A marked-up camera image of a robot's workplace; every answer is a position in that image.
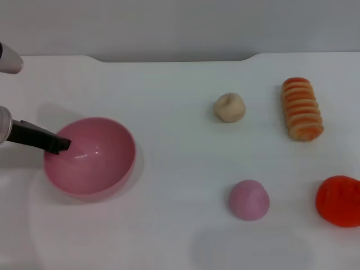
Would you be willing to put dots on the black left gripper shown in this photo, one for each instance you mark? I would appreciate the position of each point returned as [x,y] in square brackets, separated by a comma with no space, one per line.
[28,135]

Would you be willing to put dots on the pink plastic bowl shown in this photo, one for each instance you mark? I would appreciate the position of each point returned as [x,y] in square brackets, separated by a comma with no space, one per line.
[92,168]

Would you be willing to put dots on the long striped bread roll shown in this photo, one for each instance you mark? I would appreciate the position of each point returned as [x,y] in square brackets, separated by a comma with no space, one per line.
[302,112]

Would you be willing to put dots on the beige round bun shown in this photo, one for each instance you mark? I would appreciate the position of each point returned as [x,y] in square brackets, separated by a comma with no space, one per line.
[229,108]

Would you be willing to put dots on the pink round bun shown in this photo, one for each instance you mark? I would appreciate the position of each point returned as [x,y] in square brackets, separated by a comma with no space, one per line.
[249,201]

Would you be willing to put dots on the orange-red round bun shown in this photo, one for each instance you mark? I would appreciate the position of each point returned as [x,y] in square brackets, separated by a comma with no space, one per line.
[340,201]

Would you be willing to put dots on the left wrist camera housing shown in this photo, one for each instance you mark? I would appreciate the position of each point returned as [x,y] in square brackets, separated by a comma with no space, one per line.
[8,60]

